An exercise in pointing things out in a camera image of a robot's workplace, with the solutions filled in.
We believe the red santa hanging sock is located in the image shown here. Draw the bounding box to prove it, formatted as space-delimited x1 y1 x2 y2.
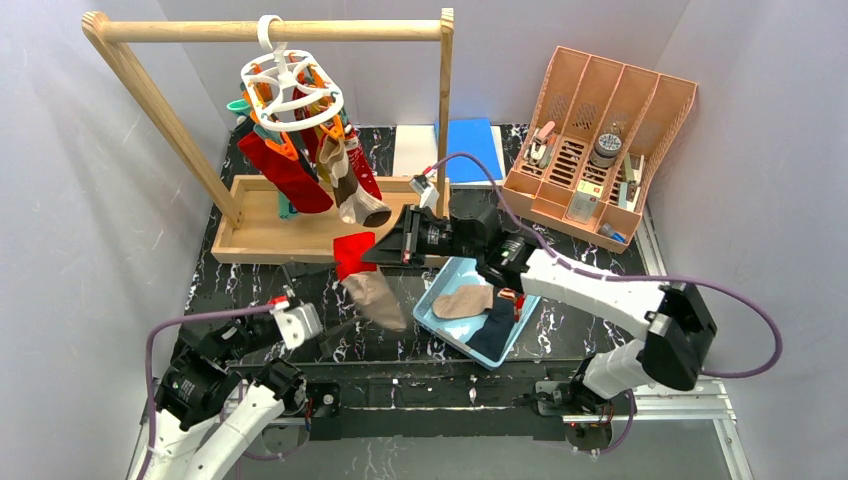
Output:
344 126 382 200

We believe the blue folder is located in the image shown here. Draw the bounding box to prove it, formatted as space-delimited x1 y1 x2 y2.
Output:
445 118 504 187

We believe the pink desk file organizer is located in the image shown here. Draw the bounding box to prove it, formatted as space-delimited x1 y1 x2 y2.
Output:
502 46 698 253

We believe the white small box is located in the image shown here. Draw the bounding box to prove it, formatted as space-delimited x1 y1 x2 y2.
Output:
566 180 603 224

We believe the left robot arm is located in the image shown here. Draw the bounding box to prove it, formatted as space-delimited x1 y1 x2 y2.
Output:
128 262 357 479

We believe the brown striped sock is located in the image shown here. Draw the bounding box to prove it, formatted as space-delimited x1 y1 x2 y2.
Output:
317 136 392 228

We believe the white sock hanger with clips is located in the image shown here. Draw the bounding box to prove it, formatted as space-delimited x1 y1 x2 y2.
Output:
240 15 346 160

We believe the wooden clothes rack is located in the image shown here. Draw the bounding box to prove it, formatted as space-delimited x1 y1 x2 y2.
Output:
82 8 454 265

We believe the grey round tin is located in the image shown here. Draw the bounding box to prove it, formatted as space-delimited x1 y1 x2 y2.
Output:
589 133 623 168

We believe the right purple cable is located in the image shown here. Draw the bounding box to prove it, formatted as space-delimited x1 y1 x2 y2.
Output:
430 152 784 380

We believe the long red hanging sock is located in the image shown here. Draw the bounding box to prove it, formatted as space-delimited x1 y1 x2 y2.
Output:
237 133 334 214

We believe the purple cable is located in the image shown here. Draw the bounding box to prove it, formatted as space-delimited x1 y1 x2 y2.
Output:
430 152 784 380
132 303 276 480

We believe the stapler in organizer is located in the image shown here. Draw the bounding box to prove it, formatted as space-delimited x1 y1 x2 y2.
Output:
524 120 556 169

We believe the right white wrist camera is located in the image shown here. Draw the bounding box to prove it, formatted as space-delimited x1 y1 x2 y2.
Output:
409 167 440 213

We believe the white board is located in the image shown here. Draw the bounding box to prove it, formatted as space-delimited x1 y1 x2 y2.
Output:
391 124 507 189

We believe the teal hanging sock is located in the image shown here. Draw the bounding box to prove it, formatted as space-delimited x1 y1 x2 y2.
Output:
277 193 298 220

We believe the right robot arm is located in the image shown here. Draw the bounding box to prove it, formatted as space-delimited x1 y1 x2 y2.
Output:
363 202 717 406

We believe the navy sock in basket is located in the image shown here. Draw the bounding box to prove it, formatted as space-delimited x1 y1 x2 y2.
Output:
466 288 526 362

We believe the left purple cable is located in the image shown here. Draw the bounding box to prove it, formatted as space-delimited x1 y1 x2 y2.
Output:
132 303 276 480

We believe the beige sock in basket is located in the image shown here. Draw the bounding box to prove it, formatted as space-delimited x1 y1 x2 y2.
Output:
432 284 494 320

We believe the metal base rail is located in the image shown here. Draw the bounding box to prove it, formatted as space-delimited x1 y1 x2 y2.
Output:
148 363 752 479

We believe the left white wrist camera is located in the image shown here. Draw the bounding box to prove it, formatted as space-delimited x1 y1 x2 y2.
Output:
270 297 324 350

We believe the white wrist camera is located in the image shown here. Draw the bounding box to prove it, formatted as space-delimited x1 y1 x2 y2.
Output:
270 297 324 350
409 167 440 213

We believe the light blue plastic basket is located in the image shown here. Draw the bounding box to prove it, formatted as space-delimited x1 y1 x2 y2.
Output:
412 257 540 370

